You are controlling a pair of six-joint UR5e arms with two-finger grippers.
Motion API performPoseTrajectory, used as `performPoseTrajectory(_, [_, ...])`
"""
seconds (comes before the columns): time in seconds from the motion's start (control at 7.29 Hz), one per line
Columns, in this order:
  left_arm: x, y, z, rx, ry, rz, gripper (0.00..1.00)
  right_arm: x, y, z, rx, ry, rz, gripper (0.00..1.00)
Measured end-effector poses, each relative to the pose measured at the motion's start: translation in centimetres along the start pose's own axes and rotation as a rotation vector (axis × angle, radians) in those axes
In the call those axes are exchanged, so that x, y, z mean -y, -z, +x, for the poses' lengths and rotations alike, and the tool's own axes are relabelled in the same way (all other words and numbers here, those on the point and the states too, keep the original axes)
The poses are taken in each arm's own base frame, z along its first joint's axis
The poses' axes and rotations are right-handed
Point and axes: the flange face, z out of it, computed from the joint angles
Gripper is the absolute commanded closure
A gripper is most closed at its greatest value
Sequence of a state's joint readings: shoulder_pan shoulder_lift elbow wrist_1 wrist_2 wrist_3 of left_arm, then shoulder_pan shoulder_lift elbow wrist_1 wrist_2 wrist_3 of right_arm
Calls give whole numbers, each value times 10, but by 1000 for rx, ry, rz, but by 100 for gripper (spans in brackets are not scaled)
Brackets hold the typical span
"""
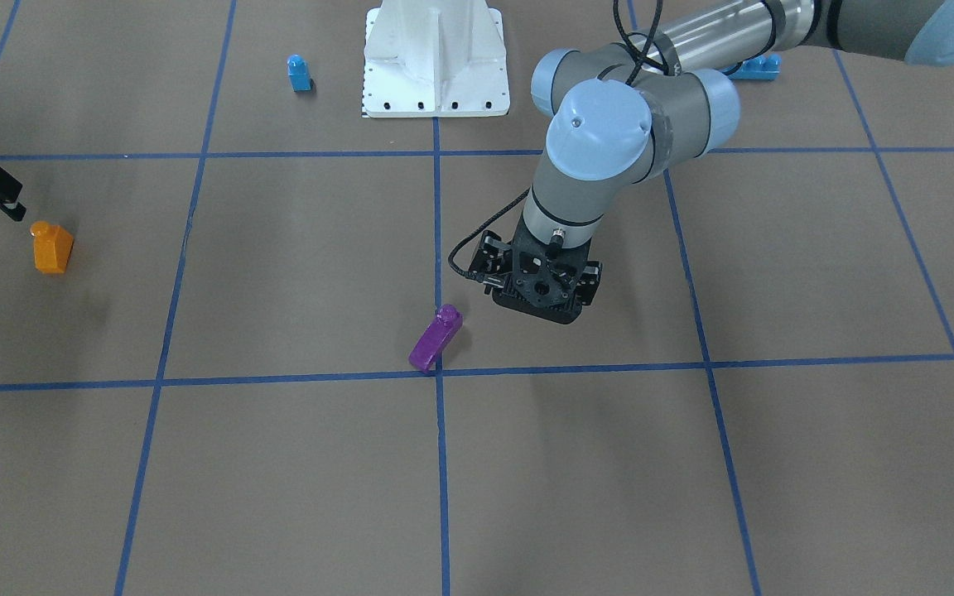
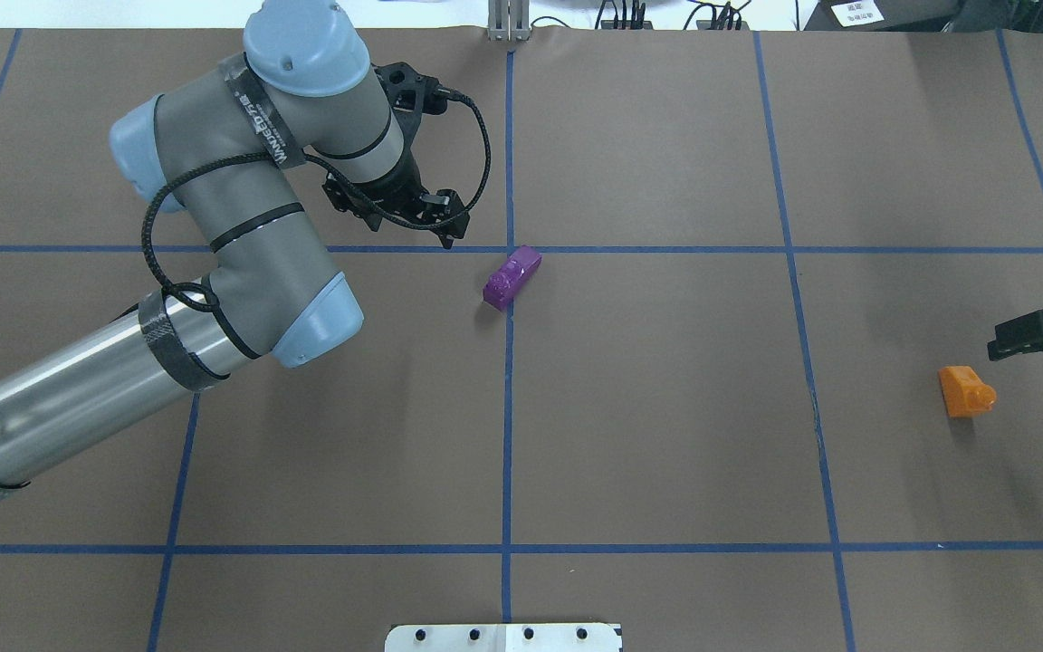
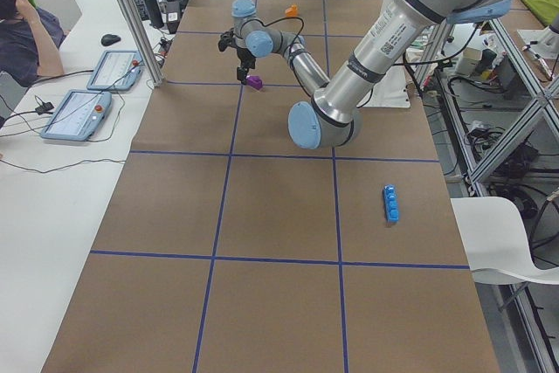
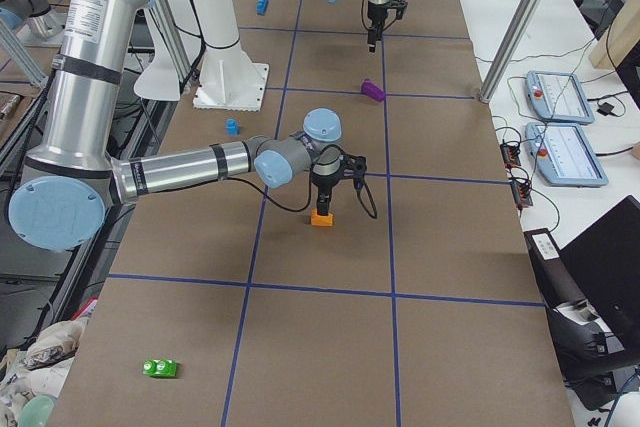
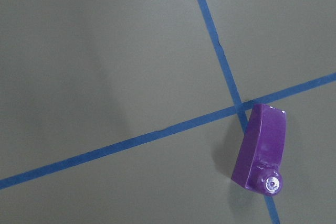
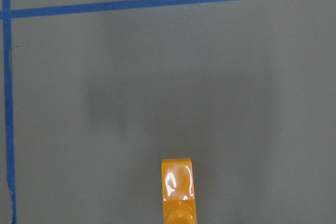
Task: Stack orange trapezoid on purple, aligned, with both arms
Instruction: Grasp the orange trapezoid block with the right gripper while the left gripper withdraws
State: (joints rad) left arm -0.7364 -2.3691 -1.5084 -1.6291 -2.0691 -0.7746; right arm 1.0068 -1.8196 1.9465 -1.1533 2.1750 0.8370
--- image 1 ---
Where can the long blue four-stud brick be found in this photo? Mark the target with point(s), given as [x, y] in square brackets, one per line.
[761, 67]

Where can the orange trapezoid block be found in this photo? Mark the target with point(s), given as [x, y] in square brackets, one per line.
[52, 247]

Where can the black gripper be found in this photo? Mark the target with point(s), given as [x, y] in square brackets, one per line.
[493, 253]

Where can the small blue single-stud block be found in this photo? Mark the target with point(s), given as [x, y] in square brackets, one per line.
[298, 74]

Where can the purple trapezoid block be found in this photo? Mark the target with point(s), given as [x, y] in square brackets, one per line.
[443, 327]

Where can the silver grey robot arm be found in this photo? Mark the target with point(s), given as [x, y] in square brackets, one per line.
[625, 113]

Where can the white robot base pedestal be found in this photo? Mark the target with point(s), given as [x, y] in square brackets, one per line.
[435, 59]

